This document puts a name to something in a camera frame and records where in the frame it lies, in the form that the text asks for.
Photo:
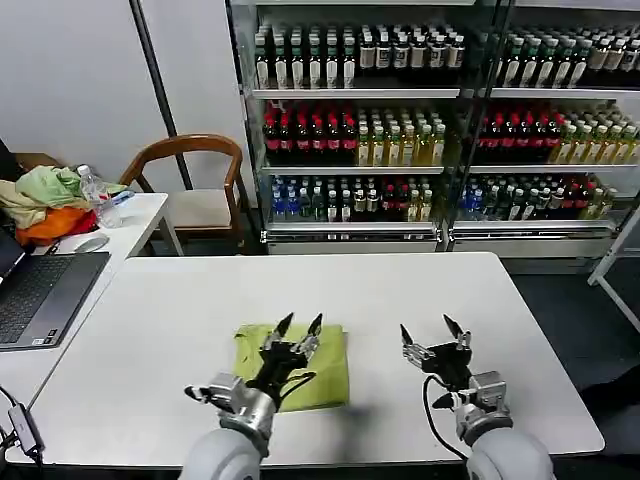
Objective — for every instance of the glass shelf with bottles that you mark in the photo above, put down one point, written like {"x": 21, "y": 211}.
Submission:
{"x": 350, "y": 125}
{"x": 550, "y": 125}

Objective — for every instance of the brown cardboard box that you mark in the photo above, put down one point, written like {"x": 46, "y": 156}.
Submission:
{"x": 35, "y": 161}

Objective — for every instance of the white computer mouse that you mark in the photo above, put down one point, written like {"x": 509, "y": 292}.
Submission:
{"x": 91, "y": 243}

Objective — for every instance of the pile of coloured clothes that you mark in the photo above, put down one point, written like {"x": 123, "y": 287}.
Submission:
{"x": 45, "y": 200}

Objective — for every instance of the white metal frame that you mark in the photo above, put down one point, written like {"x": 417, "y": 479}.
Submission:
{"x": 612, "y": 280}

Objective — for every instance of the dark grey laptop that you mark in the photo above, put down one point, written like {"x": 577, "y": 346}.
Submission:
{"x": 40, "y": 295}

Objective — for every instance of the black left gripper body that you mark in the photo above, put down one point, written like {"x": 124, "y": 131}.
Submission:
{"x": 275, "y": 367}

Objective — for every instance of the black slanted pole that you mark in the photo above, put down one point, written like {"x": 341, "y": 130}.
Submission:
{"x": 160, "y": 85}

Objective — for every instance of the brown wooden chair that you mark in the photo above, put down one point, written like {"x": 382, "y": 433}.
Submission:
{"x": 200, "y": 210}

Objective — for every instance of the white side desk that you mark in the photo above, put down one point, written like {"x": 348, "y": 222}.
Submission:
{"x": 135, "y": 225}

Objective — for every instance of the clear plastic water bottle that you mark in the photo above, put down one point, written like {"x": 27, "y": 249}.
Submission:
{"x": 97, "y": 195}

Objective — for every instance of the green shirt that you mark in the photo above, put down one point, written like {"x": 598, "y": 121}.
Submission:
{"x": 330, "y": 370}

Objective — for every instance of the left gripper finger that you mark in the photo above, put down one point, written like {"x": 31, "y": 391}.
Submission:
{"x": 281, "y": 330}
{"x": 312, "y": 332}

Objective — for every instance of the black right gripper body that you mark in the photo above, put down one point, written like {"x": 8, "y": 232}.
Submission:
{"x": 447, "y": 362}

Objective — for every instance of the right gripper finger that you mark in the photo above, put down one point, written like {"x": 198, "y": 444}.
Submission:
{"x": 454, "y": 327}
{"x": 409, "y": 345}

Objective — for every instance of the blue plastic packet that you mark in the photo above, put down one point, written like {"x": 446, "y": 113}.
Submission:
{"x": 120, "y": 197}

